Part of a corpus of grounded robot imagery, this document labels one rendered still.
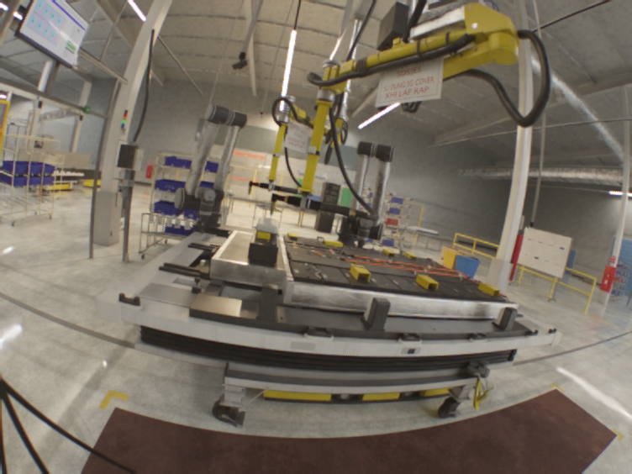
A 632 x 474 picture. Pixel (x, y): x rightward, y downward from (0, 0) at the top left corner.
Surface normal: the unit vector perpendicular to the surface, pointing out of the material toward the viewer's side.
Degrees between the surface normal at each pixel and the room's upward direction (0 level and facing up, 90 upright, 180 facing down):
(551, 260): 90
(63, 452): 0
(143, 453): 0
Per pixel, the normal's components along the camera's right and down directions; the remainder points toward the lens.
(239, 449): 0.19, -0.97
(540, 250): -0.94, -0.14
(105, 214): 0.15, 0.18
